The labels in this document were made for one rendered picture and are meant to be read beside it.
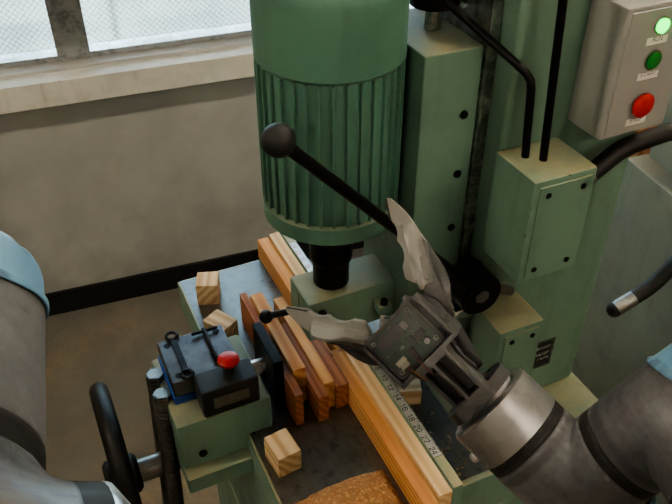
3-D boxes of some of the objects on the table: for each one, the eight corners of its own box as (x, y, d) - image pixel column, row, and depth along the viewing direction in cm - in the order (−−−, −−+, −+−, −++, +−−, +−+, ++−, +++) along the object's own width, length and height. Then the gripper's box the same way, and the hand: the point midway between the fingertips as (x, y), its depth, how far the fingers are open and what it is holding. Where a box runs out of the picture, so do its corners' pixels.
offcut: (264, 455, 107) (263, 437, 104) (286, 445, 108) (285, 427, 106) (279, 478, 104) (278, 460, 101) (302, 467, 105) (301, 449, 103)
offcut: (239, 335, 126) (237, 319, 123) (225, 347, 123) (223, 331, 121) (218, 324, 128) (216, 308, 125) (204, 336, 125) (202, 320, 123)
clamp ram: (218, 378, 118) (212, 335, 112) (264, 363, 120) (261, 320, 114) (237, 420, 111) (232, 377, 106) (286, 403, 114) (283, 360, 108)
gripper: (562, 332, 66) (393, 176, 69) (405, 487, 70) (250, 333, 72) (555, 319, 75) (405, 180, 77) (416, 457, 78) (277, 320, 81)
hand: (336, 252), depth 77 cm, fingers open, 14 cm apart
